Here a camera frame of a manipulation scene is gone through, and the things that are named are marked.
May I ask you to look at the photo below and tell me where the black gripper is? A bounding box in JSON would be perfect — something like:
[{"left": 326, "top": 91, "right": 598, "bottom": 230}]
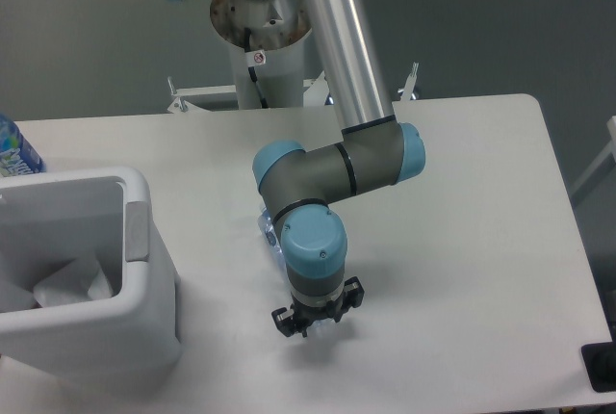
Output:
[{"left": 271, "top": 276, "right": 364, "bottom": 338}]

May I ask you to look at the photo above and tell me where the clear plastic bottle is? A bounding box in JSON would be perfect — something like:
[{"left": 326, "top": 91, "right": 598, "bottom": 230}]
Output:
[{"left": 256, "top": 201, "right": 333, "bottom": 333}]

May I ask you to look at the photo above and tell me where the clear plastic wrapper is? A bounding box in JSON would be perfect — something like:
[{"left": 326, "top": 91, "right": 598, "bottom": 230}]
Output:
[{"left": 33, "top": 252, "right": 114, "bottom": 307}]

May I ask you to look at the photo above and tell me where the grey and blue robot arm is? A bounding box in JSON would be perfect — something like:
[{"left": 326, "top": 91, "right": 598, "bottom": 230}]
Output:
[{"left": 210, "top": 0, "right": 425, "bottom": 336}]

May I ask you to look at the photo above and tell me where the white plastic trash can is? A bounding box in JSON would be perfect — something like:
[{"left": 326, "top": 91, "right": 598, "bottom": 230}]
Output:
[{"left": 1, "top": 167, "right": 181, "bottom": 380}]

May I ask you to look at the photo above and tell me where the black table clamp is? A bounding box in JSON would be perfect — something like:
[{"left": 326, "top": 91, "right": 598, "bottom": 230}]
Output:
[{"left": 581, "top": 342, "right": 615, "bottom": 393}]

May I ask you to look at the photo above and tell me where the white furniture leg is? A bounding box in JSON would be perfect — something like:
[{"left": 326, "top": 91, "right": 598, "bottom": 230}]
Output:
[{"left": 570, "top": 116, "right": 615, "bottom": 207}]

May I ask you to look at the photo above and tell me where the blue labelled drink bottle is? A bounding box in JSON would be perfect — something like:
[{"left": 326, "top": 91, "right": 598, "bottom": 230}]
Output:
[{"left": 1, "top": 115, "right": 46, "bottom": 177}]

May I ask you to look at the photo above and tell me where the white pedestal base frame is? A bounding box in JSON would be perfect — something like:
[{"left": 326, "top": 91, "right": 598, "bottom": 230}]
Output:
[{"left": 167, "top": 62, "right": 421, "bottom": 114}]

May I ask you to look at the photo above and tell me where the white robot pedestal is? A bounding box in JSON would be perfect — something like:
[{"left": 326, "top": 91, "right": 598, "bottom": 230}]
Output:
[{"left": 210, "top": 0, "right": 312, "bottom": 110}]

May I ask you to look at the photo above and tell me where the black cable on pedestal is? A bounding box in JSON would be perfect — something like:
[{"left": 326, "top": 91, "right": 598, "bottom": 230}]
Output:
[{"left": 243, "top": 26, "right": 270, "bottom": 110}]

